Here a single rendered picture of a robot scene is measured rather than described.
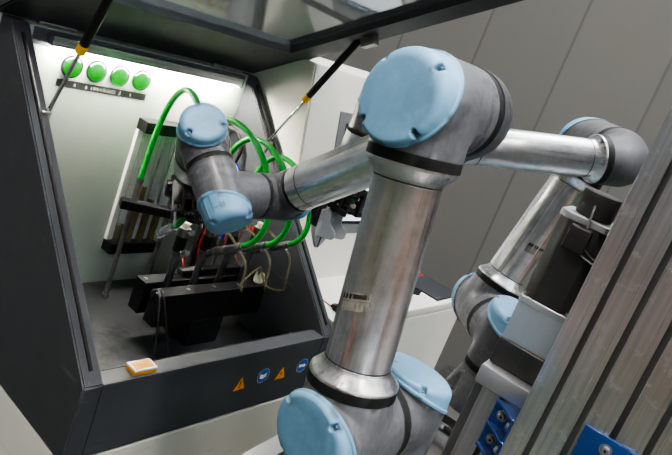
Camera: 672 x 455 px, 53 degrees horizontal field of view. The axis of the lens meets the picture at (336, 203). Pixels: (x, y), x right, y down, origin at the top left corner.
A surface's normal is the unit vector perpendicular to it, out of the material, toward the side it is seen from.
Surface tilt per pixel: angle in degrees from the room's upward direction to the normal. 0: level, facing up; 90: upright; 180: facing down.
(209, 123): 45
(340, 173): 106
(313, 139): 76
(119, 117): 90
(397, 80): 82
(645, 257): 90
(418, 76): 82
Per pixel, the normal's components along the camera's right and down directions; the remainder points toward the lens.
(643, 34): -0.52, 0.03
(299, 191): -0.53, 0.33
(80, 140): 0.71, 0.43
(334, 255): 0.77, 0.19
